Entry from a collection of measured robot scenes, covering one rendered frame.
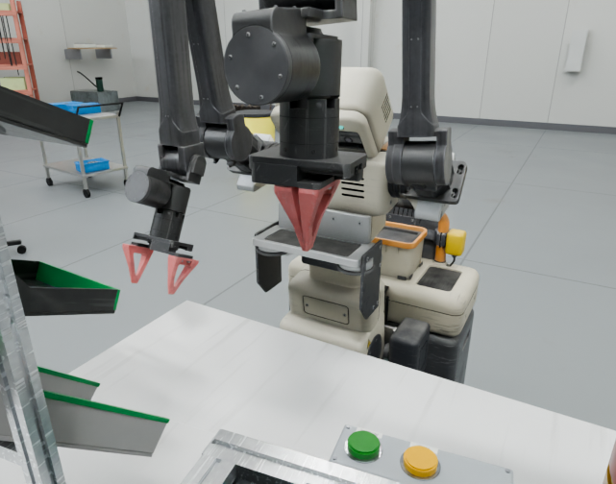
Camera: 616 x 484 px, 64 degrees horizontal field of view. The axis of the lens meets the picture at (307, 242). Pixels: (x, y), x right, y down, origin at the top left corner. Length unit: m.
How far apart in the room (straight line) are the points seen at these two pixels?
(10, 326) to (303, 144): 0.28
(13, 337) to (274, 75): 0.27
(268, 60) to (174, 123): 0.59
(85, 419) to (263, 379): 0.45
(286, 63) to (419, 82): 0.49
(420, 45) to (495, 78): 9.37
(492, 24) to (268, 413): 9.68
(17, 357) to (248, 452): 0.34
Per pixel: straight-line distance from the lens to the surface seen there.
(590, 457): 0.90
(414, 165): 0.86
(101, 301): 0.50
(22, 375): 0.44
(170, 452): 0.83
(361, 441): 0.66
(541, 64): 10.11
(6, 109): 0.42
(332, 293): 1.15
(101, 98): 12.59
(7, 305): 0.42
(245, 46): 0.40
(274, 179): 0.47
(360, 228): 1.02
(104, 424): 0.56
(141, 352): 1.05
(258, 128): 5.40
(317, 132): 0.46
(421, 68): 0.85
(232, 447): 0.68
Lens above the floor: 1.43
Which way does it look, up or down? 22 degrees down
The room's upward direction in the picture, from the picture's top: straight up
